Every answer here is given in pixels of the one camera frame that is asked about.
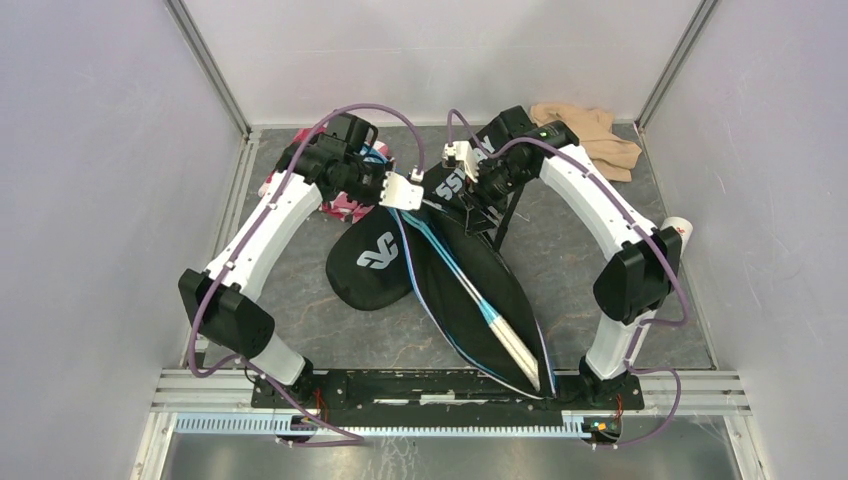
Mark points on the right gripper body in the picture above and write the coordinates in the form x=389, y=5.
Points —
x=497, y=182

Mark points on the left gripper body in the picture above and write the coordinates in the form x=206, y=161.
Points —
x=364, y=182

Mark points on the black Crossway racket cover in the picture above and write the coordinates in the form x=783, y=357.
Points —
x=366, y=267

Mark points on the blue frame badminton racket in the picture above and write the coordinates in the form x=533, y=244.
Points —
x=510, y=344

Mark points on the blue Sport racket cover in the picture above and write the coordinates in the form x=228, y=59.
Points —
x=508, y=338

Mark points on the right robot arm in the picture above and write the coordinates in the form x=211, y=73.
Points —
x=621, y=232

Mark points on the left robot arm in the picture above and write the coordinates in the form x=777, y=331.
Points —
x=221, y=300

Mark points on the pink camouflage cloth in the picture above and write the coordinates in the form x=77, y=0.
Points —
x=343, y=207

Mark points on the beige cloth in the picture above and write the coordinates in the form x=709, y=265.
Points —
x=613, y=156

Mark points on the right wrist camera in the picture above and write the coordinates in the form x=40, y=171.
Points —
x=461, y=154

